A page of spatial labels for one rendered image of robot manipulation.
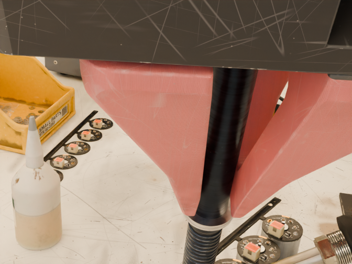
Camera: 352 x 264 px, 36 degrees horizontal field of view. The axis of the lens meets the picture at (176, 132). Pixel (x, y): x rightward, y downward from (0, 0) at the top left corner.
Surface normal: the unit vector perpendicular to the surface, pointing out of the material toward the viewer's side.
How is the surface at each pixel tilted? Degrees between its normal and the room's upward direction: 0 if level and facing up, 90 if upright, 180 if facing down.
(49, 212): 90
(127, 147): 0
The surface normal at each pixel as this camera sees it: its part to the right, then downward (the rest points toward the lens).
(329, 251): -0.26, -0.45
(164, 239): 0.07, -0.88
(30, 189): 0.06, -0.12
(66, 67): -0.33, 0.42
